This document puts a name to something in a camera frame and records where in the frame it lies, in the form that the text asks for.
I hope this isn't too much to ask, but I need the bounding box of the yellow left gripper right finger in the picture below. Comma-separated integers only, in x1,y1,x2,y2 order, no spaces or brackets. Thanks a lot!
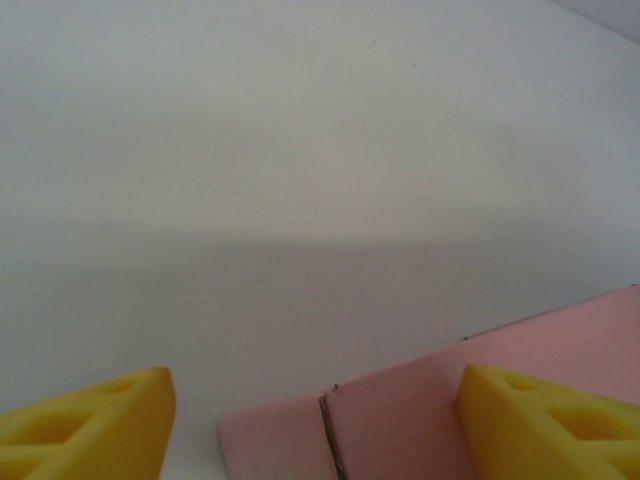
453,363,640,480

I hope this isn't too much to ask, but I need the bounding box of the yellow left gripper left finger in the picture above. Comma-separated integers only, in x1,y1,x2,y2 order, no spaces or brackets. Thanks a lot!
0,366,177,480

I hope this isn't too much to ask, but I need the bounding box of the pink paper box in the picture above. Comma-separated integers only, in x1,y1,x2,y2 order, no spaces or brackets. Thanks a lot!
216,283,640,480

